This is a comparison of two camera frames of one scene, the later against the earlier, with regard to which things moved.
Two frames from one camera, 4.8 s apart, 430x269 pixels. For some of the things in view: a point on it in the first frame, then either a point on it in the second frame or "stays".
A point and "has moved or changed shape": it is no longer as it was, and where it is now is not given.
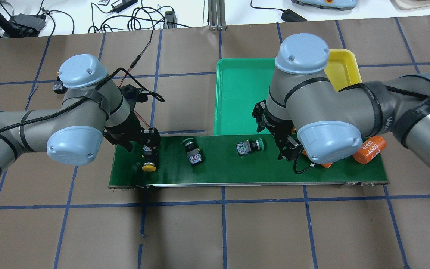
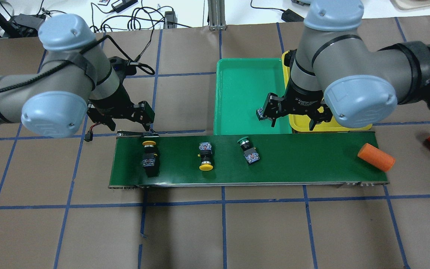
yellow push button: x=58 y=86 has moved or changed shape
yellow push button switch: x=150 y=155 → x=205 y=153
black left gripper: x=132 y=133 → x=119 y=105
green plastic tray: x=240 y=83 stays
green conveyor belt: x=236 y=161 stays
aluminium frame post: x=216 y=11 stays
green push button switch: x=245 y=147 has moved or changed shape
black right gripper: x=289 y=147 → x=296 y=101
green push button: x=193 y=151 → x=250 y=154
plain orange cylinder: x=326 y=165 → x=376 y=157
